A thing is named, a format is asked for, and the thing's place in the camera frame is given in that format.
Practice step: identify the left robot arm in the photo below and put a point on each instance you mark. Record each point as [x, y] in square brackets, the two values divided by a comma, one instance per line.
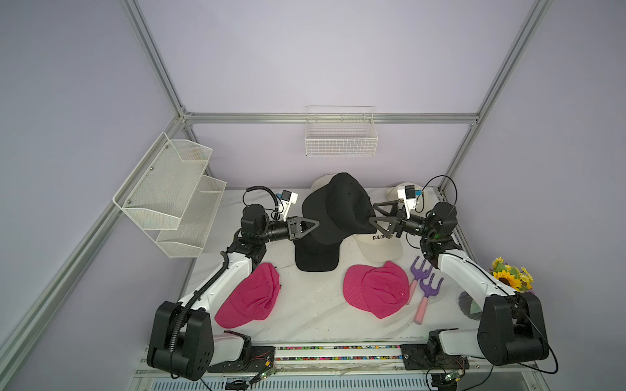
[198, 332]

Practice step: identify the right magenta cap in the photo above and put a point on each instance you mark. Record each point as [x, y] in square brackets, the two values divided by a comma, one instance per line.
[381, 291]

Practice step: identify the aluminium front rail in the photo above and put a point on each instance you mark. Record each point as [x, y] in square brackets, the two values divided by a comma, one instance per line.
[348, 366]

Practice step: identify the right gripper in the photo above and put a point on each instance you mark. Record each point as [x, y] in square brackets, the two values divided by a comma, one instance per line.
[393, 221]

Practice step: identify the plain black cap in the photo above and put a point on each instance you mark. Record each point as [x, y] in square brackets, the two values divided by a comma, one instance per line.
[315, 257]
[342, 207]

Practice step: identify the purple pink garden fork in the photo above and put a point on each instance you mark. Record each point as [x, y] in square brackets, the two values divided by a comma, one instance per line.
[420, 269]

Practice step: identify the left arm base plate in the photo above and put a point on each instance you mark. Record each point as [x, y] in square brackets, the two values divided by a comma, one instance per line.
[252, 360]

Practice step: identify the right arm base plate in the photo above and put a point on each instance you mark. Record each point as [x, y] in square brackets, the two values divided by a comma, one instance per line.
[421, 357]

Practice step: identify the white two-tier mesh shelf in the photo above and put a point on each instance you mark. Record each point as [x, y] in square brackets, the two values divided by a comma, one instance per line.
[171, 198]

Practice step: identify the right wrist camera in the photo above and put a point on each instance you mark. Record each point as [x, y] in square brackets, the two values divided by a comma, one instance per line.
[410, 199]

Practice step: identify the cream colorado cap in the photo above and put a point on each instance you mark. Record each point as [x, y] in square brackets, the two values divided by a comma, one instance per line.
[392, 193]
[377, 248]

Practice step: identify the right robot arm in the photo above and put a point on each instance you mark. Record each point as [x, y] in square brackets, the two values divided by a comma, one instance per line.
[511, 329]

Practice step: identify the cream Colorado cap front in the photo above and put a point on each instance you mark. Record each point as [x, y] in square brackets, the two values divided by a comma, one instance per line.
[377, 248]

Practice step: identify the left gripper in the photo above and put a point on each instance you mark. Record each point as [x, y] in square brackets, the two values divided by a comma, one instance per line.
[293, 229]

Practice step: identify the sunflower bouquet in pot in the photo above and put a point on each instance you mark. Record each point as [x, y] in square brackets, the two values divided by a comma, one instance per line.
[517, 278]

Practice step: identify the magenta cap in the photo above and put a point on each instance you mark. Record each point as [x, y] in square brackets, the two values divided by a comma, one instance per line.
[381, 291]
[252, 300]

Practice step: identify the left magenta cap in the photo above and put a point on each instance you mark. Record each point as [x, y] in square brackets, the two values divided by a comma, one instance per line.
[252, 300]

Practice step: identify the white wire wall basket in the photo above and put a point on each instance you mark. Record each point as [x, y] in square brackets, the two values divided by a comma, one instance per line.
[340, 131]

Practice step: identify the cream Colorado cap back right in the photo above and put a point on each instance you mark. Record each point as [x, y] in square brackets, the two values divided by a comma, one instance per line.
[392, 193]

